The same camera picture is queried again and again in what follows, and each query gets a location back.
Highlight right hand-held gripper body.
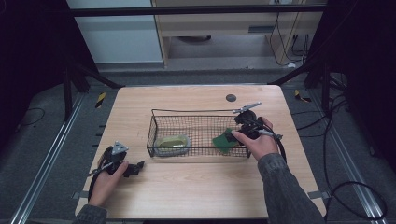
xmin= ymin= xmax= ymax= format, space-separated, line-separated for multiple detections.
xmin=233 ymin=101 xmax=266 ymax=142

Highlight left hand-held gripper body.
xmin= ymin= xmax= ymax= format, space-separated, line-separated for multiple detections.
xmin=100 ymin=140 xmax=130 ymax=175

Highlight yellow and green sponge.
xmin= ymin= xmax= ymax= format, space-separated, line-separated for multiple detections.
xmin=212 ymin=127 xmax=240 ymax=154

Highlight black wire basket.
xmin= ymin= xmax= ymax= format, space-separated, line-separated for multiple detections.
xmin=146 ymin=108 xmax=255 ymax=159

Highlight green soap dish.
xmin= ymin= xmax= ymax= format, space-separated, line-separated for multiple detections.
xmin=153 ymin=133 xmax=191 ymax=158

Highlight person's right hand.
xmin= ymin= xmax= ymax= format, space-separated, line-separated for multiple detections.
xmin=230 ymin=116 xmax=280 ymax=162

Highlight person's left hand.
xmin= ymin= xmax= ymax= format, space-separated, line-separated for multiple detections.
xmin=88 ymin=160 xmax=130 ymax=208

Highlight grey tape piece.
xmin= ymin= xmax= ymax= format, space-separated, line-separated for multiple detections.
xmin=71 ymin=190 xmax=92 ymax=201
xmin=307 ymin=189 xmax=332 ymax=201

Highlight black and yellow tape strip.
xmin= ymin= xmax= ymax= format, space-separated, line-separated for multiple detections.
xmin=293 ymin=89 xmax=313 ymax=104
xmin=94 ymin=91 xmax=107 ymax=109

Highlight black metal stand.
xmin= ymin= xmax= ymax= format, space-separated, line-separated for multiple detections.
xmin=61 ymin=57 xmax=126 ymax=123
xmin=267 ymin=50 xmax=349 ymax=116

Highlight beige wooden desk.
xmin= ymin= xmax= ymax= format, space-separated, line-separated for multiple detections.
xmin=150 ymin=0 xmax=327 ymax=68

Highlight white cabinet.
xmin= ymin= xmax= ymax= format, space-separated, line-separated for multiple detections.
xmin=66 ymin=0 xmax=164 ymax=65

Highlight black horizontal metal bar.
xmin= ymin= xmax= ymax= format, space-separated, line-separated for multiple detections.
xmin=69 ymin=4 xmax=327 ymax=18

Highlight left hand-held gripper cable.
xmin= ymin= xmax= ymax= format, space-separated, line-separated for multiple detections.
xmin=87 ymin=161 xmax=114 ymax=203

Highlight hand-held gripper cable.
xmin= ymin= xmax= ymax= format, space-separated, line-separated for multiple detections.
xmin=87 ymin=161 xmax=114 ymax=203
xmin=253 ymin=119 xmax=288 ymax=164

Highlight right hand-held gripper cable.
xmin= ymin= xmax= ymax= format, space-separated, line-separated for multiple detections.
xmin=253 ymin=119 xmax=288 ymax=164

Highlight thin black floor cable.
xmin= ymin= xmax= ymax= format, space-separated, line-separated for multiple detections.
xmin=291 ymin=105 xmax=332 ymax=139

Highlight aluminium floor rail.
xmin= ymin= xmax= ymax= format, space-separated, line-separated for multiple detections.
xmin=8 ymin=92 xmax=87 ymax=224
xmin=307 ymin=89 xmax=389 ymax=224

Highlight black cables under desk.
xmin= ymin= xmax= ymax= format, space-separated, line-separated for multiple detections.
xmin=268 ymin=11 xmax=311 ymax=68

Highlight looped black floor cable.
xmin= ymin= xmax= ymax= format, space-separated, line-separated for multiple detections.
xmin=322 ymin=92 xmax=389 ymax=221

